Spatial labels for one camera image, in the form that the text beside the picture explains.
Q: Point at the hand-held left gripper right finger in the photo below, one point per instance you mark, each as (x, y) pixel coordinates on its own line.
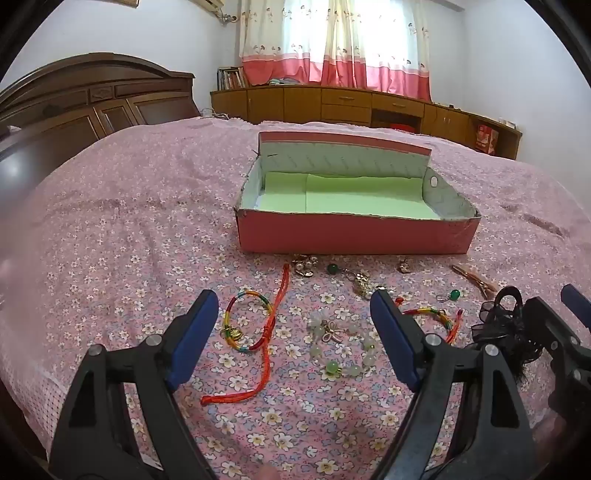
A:
(392, 337)

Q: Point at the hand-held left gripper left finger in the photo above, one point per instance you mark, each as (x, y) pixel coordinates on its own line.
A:
(198, 337)

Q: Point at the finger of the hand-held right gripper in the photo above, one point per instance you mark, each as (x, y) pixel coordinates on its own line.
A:
(561, 350)
(577, 304)

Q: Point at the black lace hair bow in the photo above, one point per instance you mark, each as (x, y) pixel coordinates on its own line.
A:
(501, 332)

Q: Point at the rose gold hair clip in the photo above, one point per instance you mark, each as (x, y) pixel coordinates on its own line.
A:
(475, 280)

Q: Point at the pink cardboard box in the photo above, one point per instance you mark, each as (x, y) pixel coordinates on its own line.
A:
(351, 233)

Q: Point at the small gold charm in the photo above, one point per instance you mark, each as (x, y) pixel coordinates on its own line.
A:
(405, 266)

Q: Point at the green bead earring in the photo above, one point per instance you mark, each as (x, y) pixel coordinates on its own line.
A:
(455, 294)

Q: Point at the pearl cluster brooch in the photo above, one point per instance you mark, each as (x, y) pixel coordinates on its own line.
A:
(304, 266)

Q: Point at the pink floral bedsheet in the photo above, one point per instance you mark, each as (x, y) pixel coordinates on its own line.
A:
(138, 207)

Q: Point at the red gift box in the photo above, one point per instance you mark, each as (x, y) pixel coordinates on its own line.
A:
(487, 137)

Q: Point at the red cloth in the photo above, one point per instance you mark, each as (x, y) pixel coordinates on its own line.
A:
(400, 127)

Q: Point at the long wooden cabinet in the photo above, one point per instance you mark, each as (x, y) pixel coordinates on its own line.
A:
(300, 104)

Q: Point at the row of books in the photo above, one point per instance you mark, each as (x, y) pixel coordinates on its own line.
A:
(232, 78)

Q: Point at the dark wooden headboard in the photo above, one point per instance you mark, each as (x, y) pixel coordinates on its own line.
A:
(69, 106)

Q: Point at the light blue cloth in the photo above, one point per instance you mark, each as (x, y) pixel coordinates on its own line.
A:
(284, 81)

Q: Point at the white and pink curtain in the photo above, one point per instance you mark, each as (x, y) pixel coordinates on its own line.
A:
(323, 37)

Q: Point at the wall air conditioner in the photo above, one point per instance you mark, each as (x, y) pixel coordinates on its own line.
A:
(210, 3)

